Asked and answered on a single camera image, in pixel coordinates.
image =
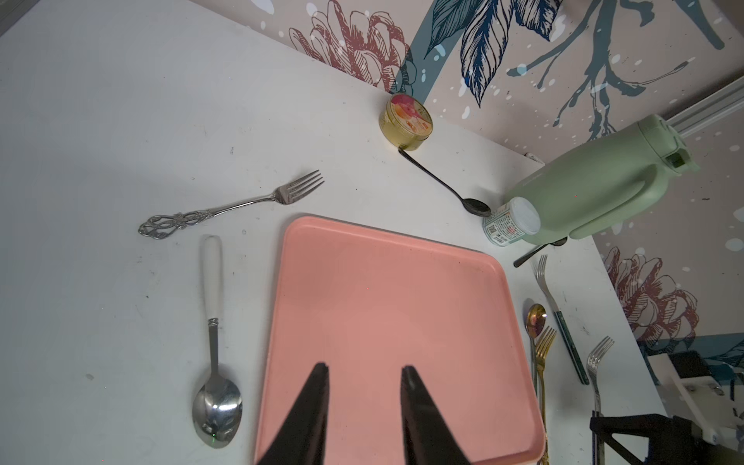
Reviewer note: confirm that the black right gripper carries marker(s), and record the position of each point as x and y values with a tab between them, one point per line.
670	441

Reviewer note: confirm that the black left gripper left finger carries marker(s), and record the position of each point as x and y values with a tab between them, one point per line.
301	438

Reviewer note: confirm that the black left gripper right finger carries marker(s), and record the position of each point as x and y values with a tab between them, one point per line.
426	436

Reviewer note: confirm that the patterned handle steel fork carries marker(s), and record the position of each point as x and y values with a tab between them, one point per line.
593	362

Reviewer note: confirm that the white handled steel spoon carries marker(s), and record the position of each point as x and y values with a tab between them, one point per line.
217	406

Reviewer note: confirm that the pink plastic tray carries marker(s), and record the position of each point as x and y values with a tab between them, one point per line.
367	303

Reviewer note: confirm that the gold fork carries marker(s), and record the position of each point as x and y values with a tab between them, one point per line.
542	348

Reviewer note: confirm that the gold spoon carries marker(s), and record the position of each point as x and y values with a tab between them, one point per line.
534	326

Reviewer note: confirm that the black spoon near tin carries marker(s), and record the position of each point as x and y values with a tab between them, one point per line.
473	206

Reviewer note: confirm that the ornate silver fork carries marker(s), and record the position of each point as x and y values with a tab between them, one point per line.
163	226

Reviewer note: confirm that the green thermos jug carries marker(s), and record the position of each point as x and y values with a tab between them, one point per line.
605	181

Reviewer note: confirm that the round gold tin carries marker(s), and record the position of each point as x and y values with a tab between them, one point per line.
405	122

